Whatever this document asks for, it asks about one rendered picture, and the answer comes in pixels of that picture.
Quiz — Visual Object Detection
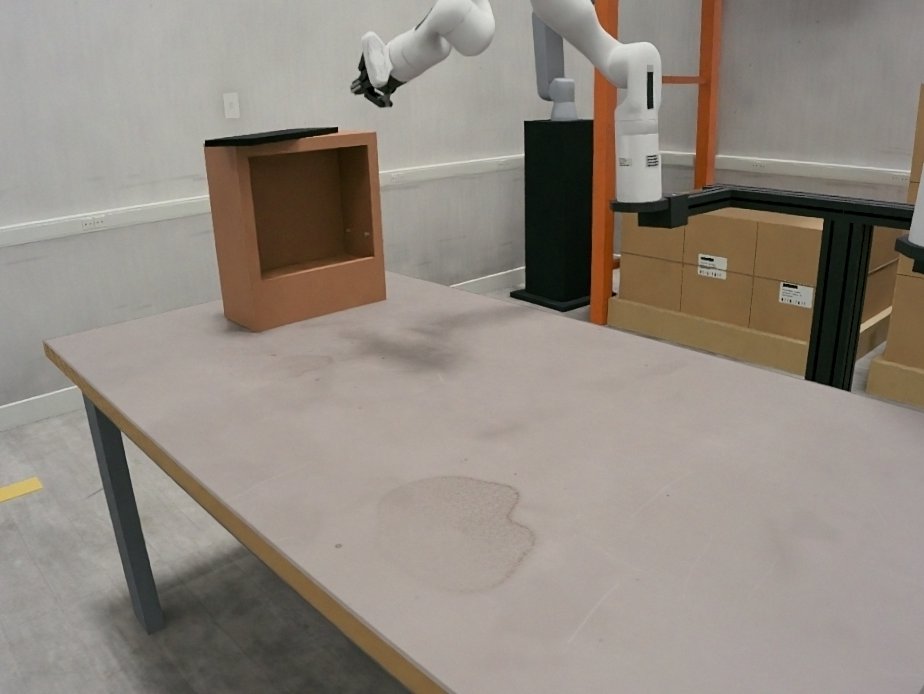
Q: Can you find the brown open-front cabinet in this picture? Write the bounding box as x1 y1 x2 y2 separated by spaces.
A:
203 131 387 332

